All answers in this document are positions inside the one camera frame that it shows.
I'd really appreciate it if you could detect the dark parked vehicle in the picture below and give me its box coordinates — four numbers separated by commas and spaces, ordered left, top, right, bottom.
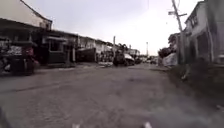
112, 52, 127, 67

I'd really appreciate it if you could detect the pale car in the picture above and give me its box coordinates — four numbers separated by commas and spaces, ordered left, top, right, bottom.
123, 53, 136, 67

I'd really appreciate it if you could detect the grey concrete road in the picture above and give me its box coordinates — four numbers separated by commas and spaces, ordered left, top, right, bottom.
0, 62, 224, 128

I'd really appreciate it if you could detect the row of low buildings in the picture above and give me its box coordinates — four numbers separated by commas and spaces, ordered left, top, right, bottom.
0, 0, 142, 76

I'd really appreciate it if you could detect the robot's own part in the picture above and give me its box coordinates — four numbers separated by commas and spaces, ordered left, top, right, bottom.
143, 121, 153, 128

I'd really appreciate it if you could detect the leaning utility pole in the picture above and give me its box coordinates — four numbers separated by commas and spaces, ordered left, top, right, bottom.
167, 0, 188, 66

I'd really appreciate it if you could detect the red tricycle vehicle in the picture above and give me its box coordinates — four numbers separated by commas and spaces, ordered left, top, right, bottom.
9, 40, 38, 76

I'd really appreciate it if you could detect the grey two-storey building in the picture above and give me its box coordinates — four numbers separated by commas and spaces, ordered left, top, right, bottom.
167, 0, 224, 66

